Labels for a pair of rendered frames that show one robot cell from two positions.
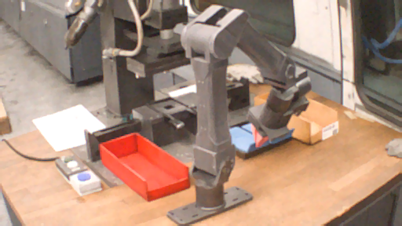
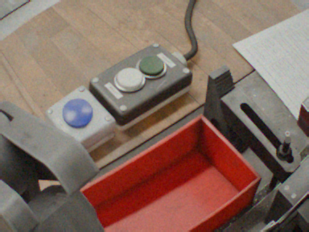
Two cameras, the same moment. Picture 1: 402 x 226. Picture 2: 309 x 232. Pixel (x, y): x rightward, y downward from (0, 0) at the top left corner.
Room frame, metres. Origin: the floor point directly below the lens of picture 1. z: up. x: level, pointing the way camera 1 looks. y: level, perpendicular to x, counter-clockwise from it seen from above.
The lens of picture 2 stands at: (1.26, -0.33, 1.73)
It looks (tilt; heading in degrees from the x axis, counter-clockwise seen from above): 51 degrees down; 79
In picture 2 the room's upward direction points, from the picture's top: 6 degrees clockwise
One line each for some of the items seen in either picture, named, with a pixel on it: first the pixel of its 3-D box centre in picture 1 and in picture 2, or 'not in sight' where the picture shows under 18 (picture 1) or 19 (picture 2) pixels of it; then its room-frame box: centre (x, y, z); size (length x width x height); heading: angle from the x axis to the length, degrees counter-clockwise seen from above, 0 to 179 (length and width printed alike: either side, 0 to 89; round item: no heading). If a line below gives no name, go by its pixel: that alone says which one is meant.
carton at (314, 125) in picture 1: (297, 116); not in sight; (1.59, -0.28, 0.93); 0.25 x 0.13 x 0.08; 33
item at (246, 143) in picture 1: (243, 136); not in sight; (1.48, -0.11, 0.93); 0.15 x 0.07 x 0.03; 33
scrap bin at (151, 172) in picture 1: (141, 165); (146, 217); (1.36, 0.15, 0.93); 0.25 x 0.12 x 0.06; 33
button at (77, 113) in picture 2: (84, 178); (76, 115); (1.29, 0.30, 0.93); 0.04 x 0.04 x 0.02
